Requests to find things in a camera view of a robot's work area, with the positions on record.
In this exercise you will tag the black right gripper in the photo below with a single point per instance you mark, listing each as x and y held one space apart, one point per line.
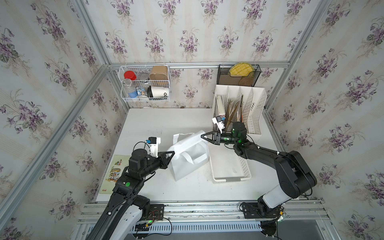
208 140

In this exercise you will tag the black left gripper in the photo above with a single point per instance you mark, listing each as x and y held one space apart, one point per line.
162 159

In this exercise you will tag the white insulated delivery bag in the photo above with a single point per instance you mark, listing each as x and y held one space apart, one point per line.
191 153

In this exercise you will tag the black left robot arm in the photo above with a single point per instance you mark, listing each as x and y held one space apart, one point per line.
125 207

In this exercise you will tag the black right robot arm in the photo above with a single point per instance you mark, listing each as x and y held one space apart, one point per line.
294 175

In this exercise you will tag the purple white spine book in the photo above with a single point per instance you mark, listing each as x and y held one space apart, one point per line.
220 108

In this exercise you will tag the yellow brown magazines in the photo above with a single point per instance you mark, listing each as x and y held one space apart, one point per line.
233 109

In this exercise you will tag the white perforated plastic basket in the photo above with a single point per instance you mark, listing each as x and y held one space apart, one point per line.
227 166

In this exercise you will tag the white plastic file organizer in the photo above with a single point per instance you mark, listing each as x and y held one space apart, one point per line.
254 100

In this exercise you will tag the green illustrated children's book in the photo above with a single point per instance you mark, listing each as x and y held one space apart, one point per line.
114 172

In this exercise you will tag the white black paper cup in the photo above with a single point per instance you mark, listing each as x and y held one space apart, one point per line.
158 92

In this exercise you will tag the clear plastic water bottle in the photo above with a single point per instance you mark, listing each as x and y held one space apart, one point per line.
129 88

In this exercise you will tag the brown cardboard box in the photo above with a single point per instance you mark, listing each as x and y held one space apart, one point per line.
159 73

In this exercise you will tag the red lidded jar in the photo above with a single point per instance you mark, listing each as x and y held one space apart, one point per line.
130 75

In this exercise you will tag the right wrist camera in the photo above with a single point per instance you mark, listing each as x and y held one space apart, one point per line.
220 122

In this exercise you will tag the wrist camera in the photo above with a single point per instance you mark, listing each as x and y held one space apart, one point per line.
220 122
153 143

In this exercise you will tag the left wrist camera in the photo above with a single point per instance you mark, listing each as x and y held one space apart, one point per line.
153 143

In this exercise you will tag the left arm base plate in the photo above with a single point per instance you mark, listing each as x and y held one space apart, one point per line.
154 212

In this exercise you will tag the black mesh wall holder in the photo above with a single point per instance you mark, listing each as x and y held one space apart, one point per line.
223 77

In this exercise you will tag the white wire wall basket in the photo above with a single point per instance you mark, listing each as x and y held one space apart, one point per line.
143 82

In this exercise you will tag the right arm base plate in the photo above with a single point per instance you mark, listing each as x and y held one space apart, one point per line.
255 210

